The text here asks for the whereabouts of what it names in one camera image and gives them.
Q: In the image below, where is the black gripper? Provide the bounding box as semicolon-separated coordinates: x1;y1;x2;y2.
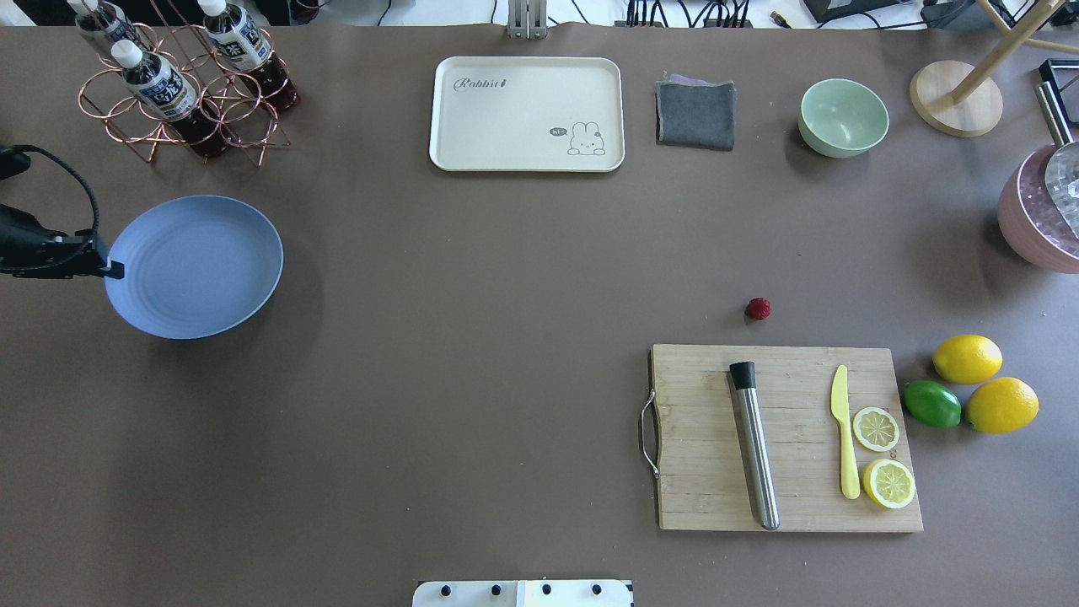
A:
1;205;125;279

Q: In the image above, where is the red strawberry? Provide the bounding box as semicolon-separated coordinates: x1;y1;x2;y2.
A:
745;298;771;321

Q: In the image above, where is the blue plastic plate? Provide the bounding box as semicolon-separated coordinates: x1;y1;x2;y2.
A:
104;195;284;341

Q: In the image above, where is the tea bottle front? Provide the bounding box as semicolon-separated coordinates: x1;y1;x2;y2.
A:
111;40;230;158

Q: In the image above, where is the tea bottle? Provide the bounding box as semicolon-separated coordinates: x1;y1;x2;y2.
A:
199;1;299;114
111;40;230;158
67;0;154;64

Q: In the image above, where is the tea bottle back left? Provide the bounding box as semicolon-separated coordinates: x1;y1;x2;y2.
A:
67;0;154;64

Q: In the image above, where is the tea bottle back right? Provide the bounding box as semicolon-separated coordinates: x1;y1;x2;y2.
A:
199;1;299;114

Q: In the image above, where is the cream rabbit tray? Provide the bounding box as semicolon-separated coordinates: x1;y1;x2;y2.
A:
428;56;625;173

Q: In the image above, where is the grey folded cloth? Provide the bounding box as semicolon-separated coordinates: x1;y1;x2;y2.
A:
654;73;738;151

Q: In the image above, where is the wooden cutting board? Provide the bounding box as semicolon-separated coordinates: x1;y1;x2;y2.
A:
650;343;921;534

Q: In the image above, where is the steel muddler black tip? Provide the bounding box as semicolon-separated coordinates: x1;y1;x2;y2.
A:
729;361;781;532

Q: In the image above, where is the pale green bowl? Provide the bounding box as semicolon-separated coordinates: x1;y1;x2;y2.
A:
798;79;890;158

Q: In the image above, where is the yellow plastic knife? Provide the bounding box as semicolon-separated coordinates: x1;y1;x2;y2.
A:
829;365;861;500

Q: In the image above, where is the lemon half upper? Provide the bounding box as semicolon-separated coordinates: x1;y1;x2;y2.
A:
851;406;900;453

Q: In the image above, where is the lemon half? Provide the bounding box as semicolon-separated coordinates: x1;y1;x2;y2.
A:
861;459;916;508
851;406;900;453

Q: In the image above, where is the lemon half lower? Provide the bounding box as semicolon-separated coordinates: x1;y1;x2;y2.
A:
861;459;916;508

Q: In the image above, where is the green lime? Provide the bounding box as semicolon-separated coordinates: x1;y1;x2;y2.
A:
902;380;962;429

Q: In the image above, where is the whole lemon upper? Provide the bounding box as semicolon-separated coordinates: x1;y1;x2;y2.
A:
931;334;1003;384

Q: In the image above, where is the whole lemon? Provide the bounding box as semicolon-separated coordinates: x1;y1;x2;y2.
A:
931;334;1003;384
966;377;1040;434

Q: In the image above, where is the wooden glass drying stand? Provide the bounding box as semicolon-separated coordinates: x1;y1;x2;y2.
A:
909;1;1078;137

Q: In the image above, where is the whole lemon lower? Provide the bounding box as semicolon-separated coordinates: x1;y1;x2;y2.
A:
966;377;1040;434

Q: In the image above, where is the pink ice bowl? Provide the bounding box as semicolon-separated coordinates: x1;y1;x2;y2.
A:
997;143;1078;274

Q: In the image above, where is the metal ice scoop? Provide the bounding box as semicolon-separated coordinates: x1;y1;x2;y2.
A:
1037;81;1078;237

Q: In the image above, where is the copper wire bottle rack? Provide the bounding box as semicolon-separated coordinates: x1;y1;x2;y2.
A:
69;1;299;166

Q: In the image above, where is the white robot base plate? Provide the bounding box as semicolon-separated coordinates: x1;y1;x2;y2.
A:
411;577;636;606

